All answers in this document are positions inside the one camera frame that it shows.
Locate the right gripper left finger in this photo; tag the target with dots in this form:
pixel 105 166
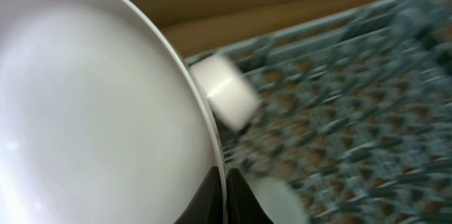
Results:
pixel 206 207

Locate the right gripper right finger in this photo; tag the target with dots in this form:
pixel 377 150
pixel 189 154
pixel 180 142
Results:
pixel 242 205

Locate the white cup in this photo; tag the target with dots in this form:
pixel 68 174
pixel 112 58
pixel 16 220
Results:
pixel 278 200

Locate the small pink bowl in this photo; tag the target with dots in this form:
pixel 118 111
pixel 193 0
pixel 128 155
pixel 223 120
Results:
pixel 231 97

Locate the large white plate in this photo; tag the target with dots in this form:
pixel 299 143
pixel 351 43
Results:
pixel 100 119

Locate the grey dishwasher rack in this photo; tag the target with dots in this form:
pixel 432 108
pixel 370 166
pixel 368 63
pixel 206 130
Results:
pixel 356 113

